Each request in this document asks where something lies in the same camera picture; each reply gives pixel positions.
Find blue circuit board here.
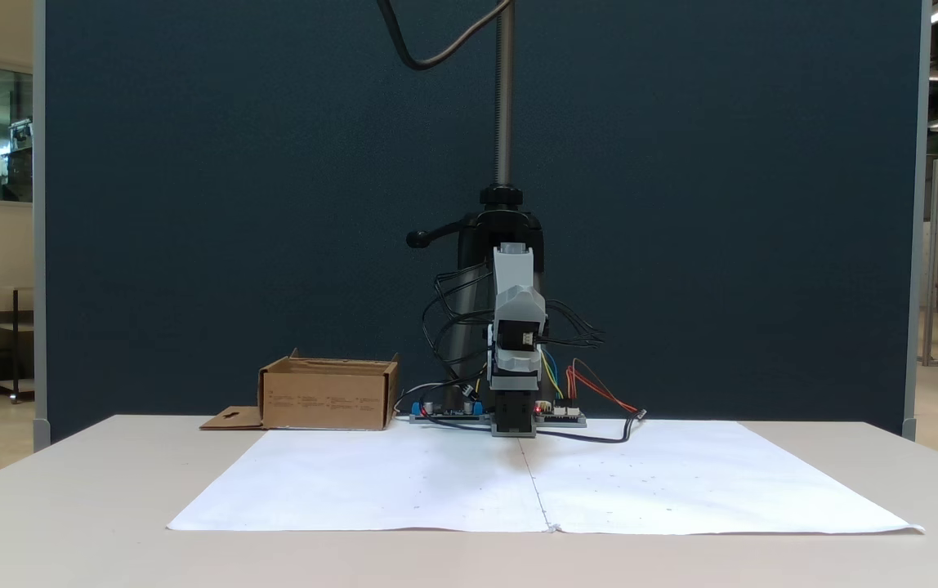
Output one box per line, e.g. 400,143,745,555
409,399,493,426

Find brown cardboard box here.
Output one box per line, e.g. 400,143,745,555
199,349,401,432

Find white paper sheet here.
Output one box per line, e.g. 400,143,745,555
167,421,926,537

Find dark blue partition panel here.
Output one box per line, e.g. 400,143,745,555
33,0,928,452

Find black shelf cart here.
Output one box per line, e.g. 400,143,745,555
0,285,35,404

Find black motor wire bundle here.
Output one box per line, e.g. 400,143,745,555
422,267,494,386

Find black motor wire loop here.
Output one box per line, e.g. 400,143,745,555
546,299,605,350

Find circuit board with jumper wires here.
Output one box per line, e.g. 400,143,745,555
536,403,588,429

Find orange jumper wires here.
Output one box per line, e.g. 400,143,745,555
565,359,641,415

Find black power cable orange end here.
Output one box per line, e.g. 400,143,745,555
536,410,648,445

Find metal camera stand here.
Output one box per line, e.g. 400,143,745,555
405,0,548,389

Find black camera cable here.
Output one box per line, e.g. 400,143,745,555
376,0,514,72

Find framed wall window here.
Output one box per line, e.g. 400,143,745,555
0,55,34,212

